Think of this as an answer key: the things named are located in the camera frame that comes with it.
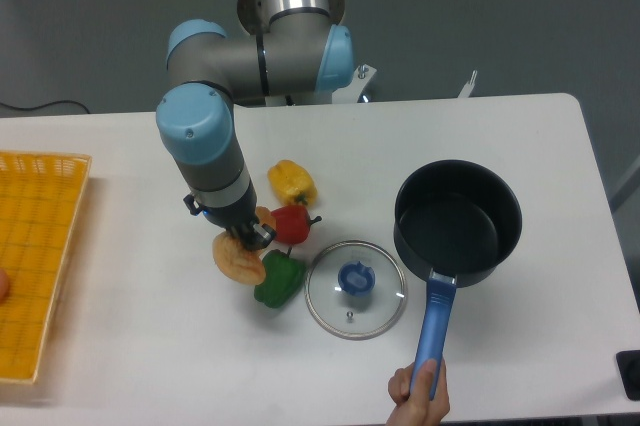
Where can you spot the round bread behind gripper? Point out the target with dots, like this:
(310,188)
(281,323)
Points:
(265,217)

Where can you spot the triangle bread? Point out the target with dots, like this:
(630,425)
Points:
(237,263)

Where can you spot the red bell pepper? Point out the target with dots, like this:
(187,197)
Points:
(293,224)

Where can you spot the black object at table edge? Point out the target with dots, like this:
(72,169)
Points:
(628,366)

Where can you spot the black pan with blue handle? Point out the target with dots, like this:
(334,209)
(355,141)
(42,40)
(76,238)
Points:
(455,221)

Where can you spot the glass lid with blue knob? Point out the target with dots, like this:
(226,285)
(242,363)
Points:
(355,290)

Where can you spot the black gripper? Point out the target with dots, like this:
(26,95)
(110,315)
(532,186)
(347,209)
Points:
(234,212)

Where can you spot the yellow bell pepper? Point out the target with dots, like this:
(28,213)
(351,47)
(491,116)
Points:
(292,184)

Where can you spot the person's hand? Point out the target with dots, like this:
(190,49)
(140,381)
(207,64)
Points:
(427,403)

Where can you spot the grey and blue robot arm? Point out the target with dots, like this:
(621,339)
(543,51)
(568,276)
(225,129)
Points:
(300,50)

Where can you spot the green bell pepper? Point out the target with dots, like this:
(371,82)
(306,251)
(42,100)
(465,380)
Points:
(284,278)

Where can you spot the yellow woven basket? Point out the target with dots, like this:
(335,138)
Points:
(41,196)

